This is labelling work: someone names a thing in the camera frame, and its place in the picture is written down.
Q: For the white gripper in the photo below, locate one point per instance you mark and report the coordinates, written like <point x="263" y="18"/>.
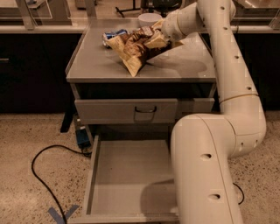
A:
<point x="170" y="28"/>

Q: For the brown sea salt chip bag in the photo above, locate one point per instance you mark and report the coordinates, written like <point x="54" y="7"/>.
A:
<point x="131" y="49"/>

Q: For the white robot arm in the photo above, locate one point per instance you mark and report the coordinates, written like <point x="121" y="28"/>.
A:
<point x="202" y="144"/>

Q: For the closed grey top drawer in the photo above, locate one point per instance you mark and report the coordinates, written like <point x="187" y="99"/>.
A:
<point x="124" y="111"/>

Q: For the grey drawer cabinet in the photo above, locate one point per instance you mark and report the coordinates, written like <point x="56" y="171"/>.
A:
<point x="97" y="73"/>

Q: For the open grey middle drawer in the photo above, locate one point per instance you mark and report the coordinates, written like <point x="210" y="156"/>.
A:
<point x="130" y="181"/>

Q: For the long white back counter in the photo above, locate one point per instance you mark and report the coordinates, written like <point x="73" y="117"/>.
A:
<point x="108" y="25"/>

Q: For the white bowl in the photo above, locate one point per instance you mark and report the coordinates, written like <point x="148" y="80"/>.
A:
<point x="148" y="19"/>

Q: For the black office chair base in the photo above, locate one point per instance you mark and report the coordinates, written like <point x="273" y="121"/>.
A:
<point x="162" y="6"/>

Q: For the blue soda can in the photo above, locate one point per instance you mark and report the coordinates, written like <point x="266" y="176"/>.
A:
<point x="109" y="35"/>

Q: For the blue power adapter box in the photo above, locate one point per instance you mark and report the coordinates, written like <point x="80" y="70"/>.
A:
<point x="82" y="138"/>

